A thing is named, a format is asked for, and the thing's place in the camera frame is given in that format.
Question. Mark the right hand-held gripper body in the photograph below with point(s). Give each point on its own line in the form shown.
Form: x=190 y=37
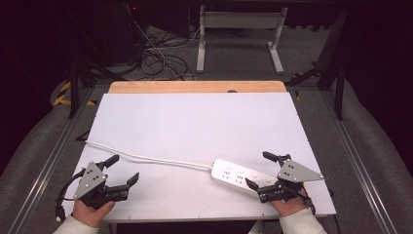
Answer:
x=295 y=174

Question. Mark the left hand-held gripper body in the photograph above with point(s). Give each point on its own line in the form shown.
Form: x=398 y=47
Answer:
x=91 y=178

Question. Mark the white power strip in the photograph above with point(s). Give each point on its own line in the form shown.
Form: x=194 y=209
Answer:
x=233 y=174

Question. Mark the person's right hand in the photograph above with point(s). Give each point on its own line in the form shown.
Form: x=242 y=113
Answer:
x=289 y=208

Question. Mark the person's left hand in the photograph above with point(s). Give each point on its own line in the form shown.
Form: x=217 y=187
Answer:
x=87 y=216

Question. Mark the yellow black hazard tape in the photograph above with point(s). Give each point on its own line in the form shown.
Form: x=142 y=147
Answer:
x=63 y=94

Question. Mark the black metal stand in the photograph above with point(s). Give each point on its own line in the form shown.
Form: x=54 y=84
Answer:
x=334 y=65
x=74 y=87

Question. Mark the white board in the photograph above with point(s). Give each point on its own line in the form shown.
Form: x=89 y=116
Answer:
x=195 y=126

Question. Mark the black equipment box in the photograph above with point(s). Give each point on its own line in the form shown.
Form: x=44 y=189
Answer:
x=120 y=32

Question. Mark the white metal stand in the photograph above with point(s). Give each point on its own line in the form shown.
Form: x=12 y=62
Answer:
x=240 y=21

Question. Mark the aluminium rail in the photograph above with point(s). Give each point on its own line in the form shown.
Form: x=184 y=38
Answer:
x=354 y=156
x=48 y=169

